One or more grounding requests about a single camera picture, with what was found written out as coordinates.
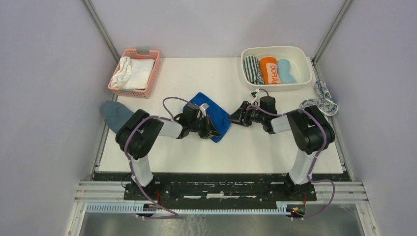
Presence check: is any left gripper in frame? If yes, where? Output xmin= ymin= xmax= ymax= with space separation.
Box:
xmin=189 ymin=114 xmax=221 ymax=139

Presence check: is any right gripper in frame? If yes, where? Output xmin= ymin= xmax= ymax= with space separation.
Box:
xmin=227 ymin=100 xmax=266 ymax=127

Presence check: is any dark blue towel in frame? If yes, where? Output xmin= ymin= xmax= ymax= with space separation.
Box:
xmin=190 ymin=92 xmax=232 ymax=143

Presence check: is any light blue towel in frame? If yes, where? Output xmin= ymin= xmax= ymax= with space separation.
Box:
xmin=277 ymin=59 xmax=297 ymax=84

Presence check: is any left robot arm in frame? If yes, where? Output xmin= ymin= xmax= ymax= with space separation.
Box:
xmin=116 ymin=103 xmax=221 ymax=200

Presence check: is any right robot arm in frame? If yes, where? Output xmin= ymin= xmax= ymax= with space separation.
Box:
xmin=228 ymin=96 xmax=335 ymax=201

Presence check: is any orange rolled towel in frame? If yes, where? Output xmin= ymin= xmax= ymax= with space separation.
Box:
xmin=259 ymin=57 xmax=282 ymax=85

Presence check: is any striped rolled towel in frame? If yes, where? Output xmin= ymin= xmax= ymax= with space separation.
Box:
xmin=242 ymin=56 xmax=265 ymax=85

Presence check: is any white plastic tub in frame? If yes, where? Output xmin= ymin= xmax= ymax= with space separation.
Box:
xmin=241 ymin=46 xmax=313 ymax=92

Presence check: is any patterned white blue cloth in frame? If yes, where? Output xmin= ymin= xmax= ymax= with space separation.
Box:
xmin=299 ymin=80 xmax=339 ymax=117

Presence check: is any white folded towel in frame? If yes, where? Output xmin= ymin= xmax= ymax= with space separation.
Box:
xmin=125 ymin=59 xmax=155 ymax=90

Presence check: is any grey-blue towel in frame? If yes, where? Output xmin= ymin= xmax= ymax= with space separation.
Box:
xmin=100 ymin=100 xmax=134 ymax=134

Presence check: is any white crumpled cloth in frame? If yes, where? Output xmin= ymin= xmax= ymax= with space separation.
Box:
xmin=111 ymin=57 xmax=132 ymax=89

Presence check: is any pink plastic basket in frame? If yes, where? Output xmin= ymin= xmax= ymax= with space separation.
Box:
xmin=108 ymin=48 xmax=161 ymax=99

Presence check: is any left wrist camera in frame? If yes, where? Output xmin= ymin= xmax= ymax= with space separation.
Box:
xmin=199 ymin=103 xmax=209 ymax=117

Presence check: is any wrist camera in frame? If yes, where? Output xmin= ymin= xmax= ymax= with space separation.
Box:
xmin=250 ymin=89 xmax=261 ymax=100
xmin=199 ymin=103 xmax=209 ymax=117

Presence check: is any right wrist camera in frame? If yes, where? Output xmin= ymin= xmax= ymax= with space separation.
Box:
xmin=250 ymin=89 xmax=261 ymax=100

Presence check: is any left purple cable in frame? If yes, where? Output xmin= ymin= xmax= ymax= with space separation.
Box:
xmin=123 ymin=96 xmax=193 ymax=219

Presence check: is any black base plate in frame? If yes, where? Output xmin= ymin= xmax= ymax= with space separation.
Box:
xmin=123 ymin=172 xmax=317 ymax=211

